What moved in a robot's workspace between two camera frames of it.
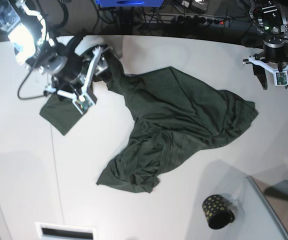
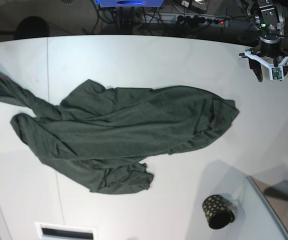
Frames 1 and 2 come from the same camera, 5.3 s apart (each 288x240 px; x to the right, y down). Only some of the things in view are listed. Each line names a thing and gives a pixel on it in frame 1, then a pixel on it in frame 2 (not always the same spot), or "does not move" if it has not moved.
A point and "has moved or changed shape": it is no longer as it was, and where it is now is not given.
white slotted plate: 54,231 does not move
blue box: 129,3 does not move
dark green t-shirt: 169,113 has moved or changed shape
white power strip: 197,20 does not move
